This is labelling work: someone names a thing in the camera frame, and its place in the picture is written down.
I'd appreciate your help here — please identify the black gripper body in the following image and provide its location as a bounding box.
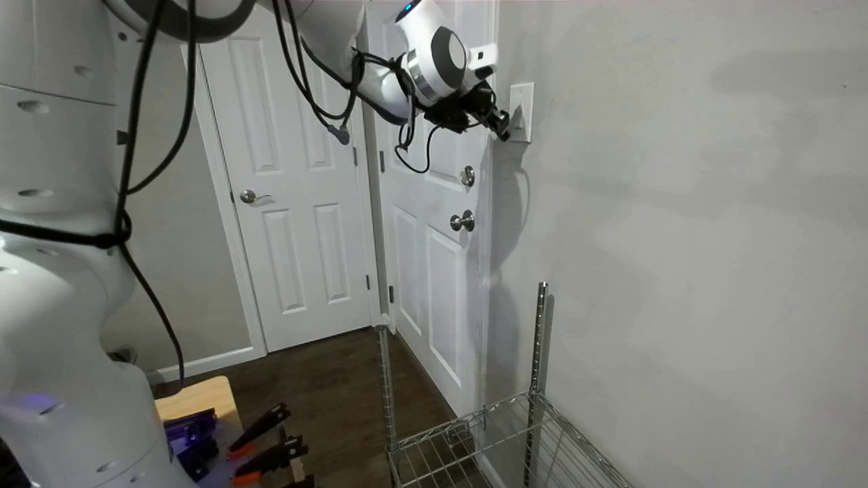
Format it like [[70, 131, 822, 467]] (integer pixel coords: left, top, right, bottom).
[[422, 78, 499, 135]]

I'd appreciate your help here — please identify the white wall light switch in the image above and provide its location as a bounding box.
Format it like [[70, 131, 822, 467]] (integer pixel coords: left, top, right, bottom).
[[508, 78, 538, 148]]

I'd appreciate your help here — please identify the silver round door knob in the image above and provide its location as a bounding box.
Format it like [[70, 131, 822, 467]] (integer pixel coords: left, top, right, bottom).
[[447, 206, 477, 236]]

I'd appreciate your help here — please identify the white panel door round knob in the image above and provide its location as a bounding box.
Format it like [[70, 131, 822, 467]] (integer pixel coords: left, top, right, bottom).
[[363, 0, 502, 421]]

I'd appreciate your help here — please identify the light wooden board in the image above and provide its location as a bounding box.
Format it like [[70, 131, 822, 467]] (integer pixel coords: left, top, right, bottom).
[[152, 373, 248, 428]]

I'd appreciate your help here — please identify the black box with purple glow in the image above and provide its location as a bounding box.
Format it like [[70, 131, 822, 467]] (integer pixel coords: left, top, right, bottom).
[[164, 408, 226, 484]]

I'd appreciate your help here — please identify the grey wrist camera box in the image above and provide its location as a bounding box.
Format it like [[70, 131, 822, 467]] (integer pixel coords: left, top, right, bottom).
[[464, 40, 502, 73]]

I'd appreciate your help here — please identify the tall metal rack post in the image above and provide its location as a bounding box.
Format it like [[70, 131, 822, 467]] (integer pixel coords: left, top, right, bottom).
[[356, 106, 403, 473]]

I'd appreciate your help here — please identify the short metal rack post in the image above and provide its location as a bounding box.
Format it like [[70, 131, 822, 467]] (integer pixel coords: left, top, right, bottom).
[[522, 279, 557, 488]]

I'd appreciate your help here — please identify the metal wire rack shelf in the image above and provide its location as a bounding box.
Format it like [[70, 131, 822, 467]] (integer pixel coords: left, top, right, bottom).
[[386, 390, 639, 488]]

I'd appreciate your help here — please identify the black clamp with orange handle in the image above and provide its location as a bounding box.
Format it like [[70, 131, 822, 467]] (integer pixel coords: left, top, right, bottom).
[[232, 432, 312, 480], [222, 402, 295, 457]]

